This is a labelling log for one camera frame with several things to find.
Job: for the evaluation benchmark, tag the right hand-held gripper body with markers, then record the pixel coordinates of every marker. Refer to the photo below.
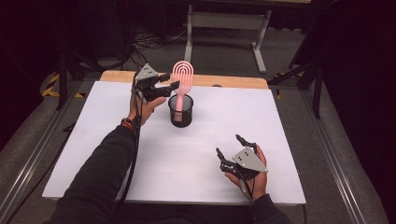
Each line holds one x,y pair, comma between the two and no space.
249,160

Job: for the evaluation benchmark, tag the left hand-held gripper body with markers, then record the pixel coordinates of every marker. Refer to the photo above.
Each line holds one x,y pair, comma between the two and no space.
151,88

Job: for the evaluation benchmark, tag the pink hairbrush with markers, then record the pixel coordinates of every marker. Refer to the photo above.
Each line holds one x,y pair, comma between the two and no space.
182,74

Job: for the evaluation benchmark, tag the black mesh cup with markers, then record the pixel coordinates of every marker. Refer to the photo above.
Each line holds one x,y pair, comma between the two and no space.
180,119

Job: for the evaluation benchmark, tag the person's left hand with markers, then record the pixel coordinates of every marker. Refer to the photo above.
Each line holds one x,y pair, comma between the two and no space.
146,110

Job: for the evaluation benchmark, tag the person's right hand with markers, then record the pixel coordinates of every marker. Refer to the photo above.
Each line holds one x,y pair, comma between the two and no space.
260,185

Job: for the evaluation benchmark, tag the white board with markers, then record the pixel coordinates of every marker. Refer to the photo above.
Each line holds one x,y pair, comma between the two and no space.
186,155

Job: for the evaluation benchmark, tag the person's dark clothing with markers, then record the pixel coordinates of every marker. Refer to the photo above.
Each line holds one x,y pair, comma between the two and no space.
186,215

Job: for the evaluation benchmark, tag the black tripod stand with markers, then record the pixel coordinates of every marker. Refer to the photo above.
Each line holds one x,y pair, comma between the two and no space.
317,90
63,81

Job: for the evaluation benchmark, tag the aluminium rail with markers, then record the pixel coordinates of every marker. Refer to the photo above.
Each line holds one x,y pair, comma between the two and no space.
34,158
330,155

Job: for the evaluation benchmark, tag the grey metal table frame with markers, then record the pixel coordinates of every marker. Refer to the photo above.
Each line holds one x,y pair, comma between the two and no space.
227,21

